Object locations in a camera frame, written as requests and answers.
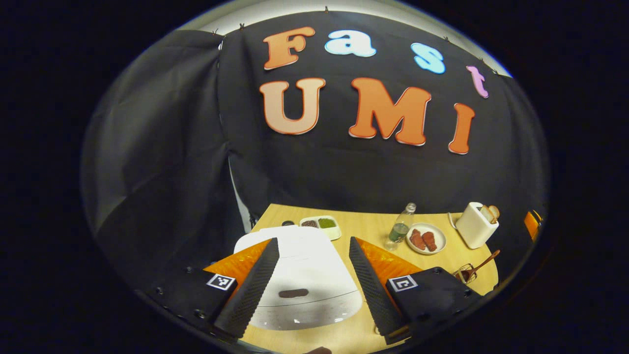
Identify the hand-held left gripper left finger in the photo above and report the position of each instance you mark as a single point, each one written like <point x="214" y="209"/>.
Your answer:
<point x="253" y="295"/>

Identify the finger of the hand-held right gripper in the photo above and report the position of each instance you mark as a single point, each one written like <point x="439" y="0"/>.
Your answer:
<point x="531" y="223"/>

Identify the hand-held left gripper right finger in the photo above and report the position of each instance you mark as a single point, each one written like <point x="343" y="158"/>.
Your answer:
<point x="376" y="295"/>

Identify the white rice cooker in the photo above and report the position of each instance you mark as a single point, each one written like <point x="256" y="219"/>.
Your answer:
<point x="304" y="270"/>

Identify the brown wooden spoon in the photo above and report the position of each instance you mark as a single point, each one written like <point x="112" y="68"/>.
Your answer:
<point x="479" y="265"/>

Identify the toasted bread slice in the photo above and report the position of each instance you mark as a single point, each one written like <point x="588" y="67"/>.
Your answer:
<point x="494" y="212"/>
<point x="486" y="215"/>

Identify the white toaster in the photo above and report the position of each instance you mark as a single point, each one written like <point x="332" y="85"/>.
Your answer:
<point x="472" y="231"/>

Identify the red meat piece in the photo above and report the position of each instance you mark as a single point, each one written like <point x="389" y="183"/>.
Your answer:
<point x="430" y="241"/>
<point x="417" y="239"/>

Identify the clear plastic water bottle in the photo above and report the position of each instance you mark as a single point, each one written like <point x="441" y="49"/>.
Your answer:
<point x="400" y="228"/>

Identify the white oval plate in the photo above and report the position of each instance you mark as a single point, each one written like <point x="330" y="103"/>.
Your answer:
<point x="441" y="238"/>

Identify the white divided grain dish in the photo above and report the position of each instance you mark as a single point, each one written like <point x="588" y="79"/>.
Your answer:
<point x="322" y="223"/>

